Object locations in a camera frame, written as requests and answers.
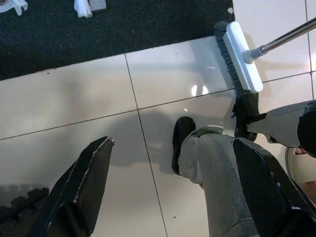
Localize dark grey foam puzzle mat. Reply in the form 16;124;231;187
0;187;50;237

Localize robot left leg grey cloth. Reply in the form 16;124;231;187
171;116;260;237

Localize large black carpet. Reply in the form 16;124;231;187
0;0;234;81

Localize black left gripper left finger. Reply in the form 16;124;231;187
29;135;116;237

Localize white broom grey bristles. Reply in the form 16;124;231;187
213;18;316;96

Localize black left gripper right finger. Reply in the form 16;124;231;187
232;137;316;237

